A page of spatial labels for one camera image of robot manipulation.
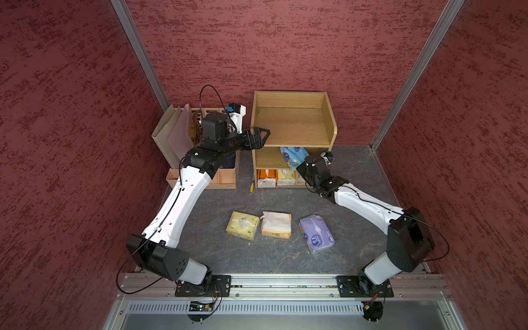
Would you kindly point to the purple tissue pack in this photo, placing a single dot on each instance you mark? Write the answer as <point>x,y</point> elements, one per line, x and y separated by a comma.
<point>316,233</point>

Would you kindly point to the brown patterned folder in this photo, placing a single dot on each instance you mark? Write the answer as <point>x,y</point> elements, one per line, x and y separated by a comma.
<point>195,126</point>

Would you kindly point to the dark blue book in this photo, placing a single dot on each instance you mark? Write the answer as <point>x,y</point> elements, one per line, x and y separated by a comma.
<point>230,161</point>

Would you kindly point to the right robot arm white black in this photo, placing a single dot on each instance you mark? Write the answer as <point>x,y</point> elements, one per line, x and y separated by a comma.
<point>409,240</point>

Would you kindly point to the yellow tissue pack bottom shelf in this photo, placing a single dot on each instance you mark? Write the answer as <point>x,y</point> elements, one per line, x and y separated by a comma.
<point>286,177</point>

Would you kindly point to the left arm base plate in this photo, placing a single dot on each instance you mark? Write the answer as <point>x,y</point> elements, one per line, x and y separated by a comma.
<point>213,286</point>

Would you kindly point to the orange white tissue pack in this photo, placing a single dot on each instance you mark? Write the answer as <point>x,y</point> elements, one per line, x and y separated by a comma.
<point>266,178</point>

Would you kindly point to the beige paper folder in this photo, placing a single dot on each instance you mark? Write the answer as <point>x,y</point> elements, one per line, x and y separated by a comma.
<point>162,132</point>

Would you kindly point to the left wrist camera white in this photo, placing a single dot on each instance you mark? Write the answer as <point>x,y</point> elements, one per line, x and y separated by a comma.
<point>236,113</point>

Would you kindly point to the light blue tissue pack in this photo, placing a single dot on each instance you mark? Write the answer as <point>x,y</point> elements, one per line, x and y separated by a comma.
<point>294,156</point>

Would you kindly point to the beige plastic file organizer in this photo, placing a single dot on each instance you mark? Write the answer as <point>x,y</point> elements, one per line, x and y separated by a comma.
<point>224,178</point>

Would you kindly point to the yellow green tissue box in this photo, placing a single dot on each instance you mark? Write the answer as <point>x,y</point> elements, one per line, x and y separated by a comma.
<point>243,225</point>

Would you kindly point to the left aluminium corner profile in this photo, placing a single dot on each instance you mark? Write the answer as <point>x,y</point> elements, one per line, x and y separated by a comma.
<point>132,33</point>

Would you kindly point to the aluminium corner profile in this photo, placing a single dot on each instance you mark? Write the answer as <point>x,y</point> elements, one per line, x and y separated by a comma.
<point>435,38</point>
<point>132,33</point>

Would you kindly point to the right aluminium corner profile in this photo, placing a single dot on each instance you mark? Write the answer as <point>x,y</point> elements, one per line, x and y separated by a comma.
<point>435,38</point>

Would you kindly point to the lilac paper folder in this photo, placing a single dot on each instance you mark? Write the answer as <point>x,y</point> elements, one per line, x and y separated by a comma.
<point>180,139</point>

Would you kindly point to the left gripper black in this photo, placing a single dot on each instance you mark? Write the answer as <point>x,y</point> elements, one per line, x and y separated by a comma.
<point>258,144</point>

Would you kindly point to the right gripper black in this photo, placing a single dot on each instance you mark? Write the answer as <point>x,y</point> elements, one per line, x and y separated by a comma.
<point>301,170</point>

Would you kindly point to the beige tissue pack bottom shelf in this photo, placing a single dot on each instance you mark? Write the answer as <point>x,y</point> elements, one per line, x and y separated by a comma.
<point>300,181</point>

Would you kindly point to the aluminium mounting rail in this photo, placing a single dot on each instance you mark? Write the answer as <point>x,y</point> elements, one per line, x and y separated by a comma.
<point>291,287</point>

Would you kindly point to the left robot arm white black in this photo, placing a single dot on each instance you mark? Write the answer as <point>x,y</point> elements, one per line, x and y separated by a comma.
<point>156,250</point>

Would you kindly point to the orange yellow tissue box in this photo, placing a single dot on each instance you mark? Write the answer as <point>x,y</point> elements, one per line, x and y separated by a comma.
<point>277,225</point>

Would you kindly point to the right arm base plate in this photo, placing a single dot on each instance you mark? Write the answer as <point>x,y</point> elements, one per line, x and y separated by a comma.
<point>362,287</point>

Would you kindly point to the wooden three-tier shelf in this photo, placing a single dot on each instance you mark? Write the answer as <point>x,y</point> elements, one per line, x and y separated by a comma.
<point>295,119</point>

